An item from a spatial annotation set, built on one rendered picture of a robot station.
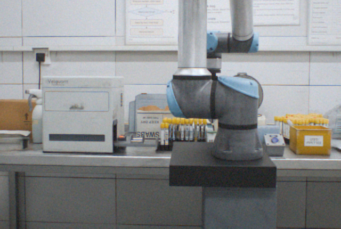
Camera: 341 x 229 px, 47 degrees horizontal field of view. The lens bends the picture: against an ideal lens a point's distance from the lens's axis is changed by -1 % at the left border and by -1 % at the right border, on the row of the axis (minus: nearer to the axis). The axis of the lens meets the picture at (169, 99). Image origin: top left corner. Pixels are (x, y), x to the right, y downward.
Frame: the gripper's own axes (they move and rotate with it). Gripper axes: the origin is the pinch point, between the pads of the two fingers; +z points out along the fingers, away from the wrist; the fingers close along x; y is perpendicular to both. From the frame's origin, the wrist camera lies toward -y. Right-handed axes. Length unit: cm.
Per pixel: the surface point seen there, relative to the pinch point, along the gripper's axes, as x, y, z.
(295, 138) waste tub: -32.2, -3.7, 6.5
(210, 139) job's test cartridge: 0.8, -1.1, 7.4
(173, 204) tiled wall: 15, 58, 52
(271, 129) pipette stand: -24.3, 2.9, 3.8
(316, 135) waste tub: -39.6, -5.5, 5.0
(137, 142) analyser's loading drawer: 29.3, -4.1, 8.5
